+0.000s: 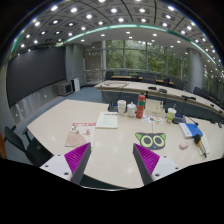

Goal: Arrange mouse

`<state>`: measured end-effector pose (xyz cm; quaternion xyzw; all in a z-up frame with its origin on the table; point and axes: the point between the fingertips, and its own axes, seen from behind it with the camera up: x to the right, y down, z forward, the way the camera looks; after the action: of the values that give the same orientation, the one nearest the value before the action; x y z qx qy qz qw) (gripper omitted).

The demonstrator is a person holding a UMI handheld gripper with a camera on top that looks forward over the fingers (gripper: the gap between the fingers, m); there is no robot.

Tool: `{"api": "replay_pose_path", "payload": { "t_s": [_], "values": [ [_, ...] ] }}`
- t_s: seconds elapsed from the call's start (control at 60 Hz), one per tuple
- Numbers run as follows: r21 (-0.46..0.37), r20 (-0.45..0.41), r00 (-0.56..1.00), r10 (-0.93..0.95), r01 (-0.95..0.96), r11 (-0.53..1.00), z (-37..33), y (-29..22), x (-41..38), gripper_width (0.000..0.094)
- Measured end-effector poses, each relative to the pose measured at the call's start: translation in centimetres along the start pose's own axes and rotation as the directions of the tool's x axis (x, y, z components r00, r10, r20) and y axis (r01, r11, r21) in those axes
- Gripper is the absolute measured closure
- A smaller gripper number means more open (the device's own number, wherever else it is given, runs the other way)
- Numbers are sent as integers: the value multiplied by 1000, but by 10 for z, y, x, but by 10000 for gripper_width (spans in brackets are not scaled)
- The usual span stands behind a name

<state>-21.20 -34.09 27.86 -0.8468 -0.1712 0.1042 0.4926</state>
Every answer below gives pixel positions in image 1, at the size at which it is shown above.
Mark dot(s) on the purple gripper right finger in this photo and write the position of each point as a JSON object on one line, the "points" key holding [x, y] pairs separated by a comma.
{"points": [[151, 166]]}

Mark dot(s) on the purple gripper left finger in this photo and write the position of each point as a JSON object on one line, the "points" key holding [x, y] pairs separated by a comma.
{"points": [[69, 166]]}

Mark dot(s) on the small pink mouse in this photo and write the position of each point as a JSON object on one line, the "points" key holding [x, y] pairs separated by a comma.
{"points": [[184, 145]]}

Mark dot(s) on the tan folding fan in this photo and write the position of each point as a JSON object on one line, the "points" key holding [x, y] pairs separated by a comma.
{"points": [[75, 139]]}

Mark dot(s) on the black cat face mousepad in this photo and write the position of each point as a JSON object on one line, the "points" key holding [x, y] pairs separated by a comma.
{"points": [[151, 141]]}

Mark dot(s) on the red white magazine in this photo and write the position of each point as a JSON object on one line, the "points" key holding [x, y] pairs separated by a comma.
{"points": [[87, 130]]}

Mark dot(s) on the black office chair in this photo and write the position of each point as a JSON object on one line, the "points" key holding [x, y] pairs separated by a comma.
{"points": [[35, 152]]}

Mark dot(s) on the sticker sheet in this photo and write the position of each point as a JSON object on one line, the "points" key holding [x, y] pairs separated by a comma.
{"points": [[153, 120]]}

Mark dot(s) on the white book red title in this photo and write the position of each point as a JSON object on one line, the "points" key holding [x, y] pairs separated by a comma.
{"points": [[107, 120]]}

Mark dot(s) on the red water bottle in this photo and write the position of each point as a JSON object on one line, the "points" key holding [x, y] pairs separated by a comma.
{"points": [[140, 106]]}

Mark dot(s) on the blue notebook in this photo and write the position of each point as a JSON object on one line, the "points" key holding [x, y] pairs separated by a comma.
{"points": [[190, 130]]}

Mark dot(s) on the green white drink cup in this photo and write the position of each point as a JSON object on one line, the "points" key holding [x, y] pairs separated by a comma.
{"points": [[170, 115]]}

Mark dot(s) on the white lidded mug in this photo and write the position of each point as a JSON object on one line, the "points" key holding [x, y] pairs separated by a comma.
{"points": [[131, 110]]}

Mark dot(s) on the black yellow hairbrush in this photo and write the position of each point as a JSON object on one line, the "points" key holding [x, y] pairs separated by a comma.
{"points": [[198, 142]]}

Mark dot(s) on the white paper cup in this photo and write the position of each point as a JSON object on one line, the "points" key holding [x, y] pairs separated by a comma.
{"points": [[121, 107]]}

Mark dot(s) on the black desk microphone base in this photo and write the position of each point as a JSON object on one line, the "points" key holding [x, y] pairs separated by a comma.
{"points": [[113, 107]]}

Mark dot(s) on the large dark projection screen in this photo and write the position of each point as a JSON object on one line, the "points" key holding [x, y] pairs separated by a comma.
{"points": [[32, 71]]}

